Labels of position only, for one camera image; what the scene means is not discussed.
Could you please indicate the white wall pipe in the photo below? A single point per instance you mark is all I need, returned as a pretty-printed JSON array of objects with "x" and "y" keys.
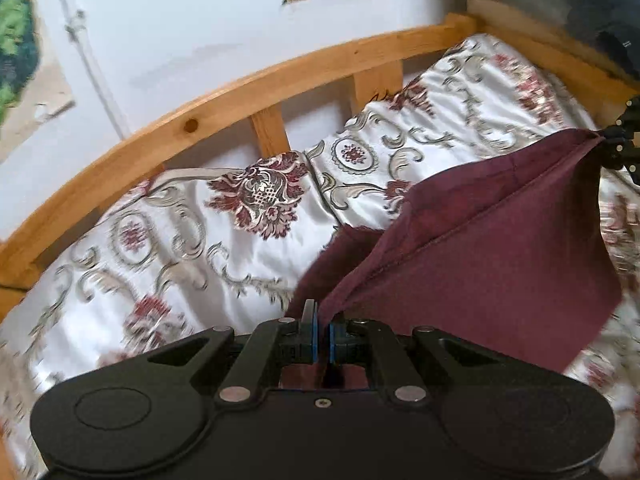
[{"x": 75, "y": 24}]

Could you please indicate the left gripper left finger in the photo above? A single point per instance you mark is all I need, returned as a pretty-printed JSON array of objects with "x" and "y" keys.
[{"x": 299, "y": 337}]

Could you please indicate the maroon cloth garment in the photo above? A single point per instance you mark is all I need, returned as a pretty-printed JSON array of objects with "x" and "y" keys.
[{"x": 506, "y": 253}]

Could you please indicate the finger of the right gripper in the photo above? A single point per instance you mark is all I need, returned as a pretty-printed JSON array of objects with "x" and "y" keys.
[{"x": 620, "y": 148}]

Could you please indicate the white floral satin bedspread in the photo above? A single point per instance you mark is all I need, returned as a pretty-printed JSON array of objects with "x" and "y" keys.
[{"x": 149, "y": 348}]

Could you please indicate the wooden bed headboard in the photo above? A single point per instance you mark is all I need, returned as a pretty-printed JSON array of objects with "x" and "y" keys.
[{"x": 373, "y": 69}]

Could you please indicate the green patterned wall hanging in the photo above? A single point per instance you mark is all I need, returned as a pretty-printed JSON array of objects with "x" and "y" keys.
[{"x": 33, "y": 85}]

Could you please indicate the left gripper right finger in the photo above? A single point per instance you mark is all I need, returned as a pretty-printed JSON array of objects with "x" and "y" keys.
[{"x": 347, "y": 340}]

